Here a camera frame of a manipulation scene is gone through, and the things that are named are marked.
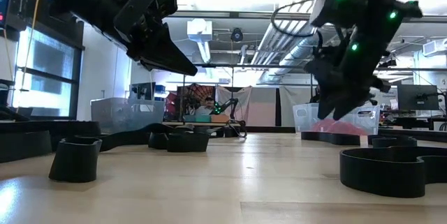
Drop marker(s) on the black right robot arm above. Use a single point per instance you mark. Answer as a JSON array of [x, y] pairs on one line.
[[370, 35]]

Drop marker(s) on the white wall unit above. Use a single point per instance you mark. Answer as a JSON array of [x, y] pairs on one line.
[[434, 47]]

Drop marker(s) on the clear plastic basket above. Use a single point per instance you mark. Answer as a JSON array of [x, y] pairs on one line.
[[300, 116]]

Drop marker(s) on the white hanging cloth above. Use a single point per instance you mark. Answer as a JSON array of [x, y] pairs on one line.
[[293, 95], [241, 95]]

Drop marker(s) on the black ceiling camera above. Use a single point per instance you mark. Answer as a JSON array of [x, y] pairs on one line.
[[236, 35]]

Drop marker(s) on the black pipe rail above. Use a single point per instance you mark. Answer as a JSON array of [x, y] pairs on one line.
[[251, 65]]

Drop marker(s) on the background desk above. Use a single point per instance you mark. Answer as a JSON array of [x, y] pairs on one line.
[[419, 121]]

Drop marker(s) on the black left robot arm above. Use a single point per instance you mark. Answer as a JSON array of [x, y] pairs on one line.
[[87, 0]]

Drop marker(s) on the large window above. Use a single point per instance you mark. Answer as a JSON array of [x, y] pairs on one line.
[[45, 70]]

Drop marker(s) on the red thin rubber band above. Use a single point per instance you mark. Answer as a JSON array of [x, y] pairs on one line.
[[324, 129], [352, 130]]

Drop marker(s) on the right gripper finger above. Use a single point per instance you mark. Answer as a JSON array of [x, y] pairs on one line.
[[349, 107], [325, 107]]

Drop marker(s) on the person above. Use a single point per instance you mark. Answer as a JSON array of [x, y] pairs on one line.
[[209, 104]]

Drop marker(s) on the red patterned cloth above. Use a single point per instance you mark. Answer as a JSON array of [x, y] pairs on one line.
[[195, 93]]

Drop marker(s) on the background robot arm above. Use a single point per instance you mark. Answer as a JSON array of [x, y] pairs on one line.
[[227, 105]]

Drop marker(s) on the silver ceiling duct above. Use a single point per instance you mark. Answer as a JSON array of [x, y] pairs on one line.
[[279, 42]]

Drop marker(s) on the black background monitor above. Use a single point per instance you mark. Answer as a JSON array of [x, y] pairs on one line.
[[417, 96]]

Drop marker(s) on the grey translucent plastic basket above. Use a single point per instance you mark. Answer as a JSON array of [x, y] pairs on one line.
[[111, 112]]

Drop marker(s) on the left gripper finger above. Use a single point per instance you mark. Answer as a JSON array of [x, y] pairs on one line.
[[167, 68], [171, 53]]

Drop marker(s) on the grey overhead beam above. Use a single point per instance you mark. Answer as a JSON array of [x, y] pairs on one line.
[[227, 14]]

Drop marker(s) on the pink hanging cloth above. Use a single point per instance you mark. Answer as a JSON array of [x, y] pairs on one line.
[[260, 109]]

